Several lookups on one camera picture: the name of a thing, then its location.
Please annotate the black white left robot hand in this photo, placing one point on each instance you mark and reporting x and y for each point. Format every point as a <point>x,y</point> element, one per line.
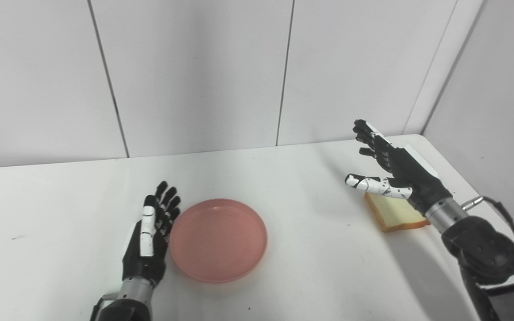
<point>143,263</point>

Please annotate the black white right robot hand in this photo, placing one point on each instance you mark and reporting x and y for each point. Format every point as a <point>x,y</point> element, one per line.
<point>411,176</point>

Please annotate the slice of white bread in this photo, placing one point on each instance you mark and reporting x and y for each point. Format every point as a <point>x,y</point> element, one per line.
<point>395,216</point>

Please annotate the pink round plate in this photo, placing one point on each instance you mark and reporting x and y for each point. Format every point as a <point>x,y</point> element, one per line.
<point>219,240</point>

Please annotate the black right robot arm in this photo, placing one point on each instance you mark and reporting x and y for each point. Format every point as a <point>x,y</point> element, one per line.
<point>489,254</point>

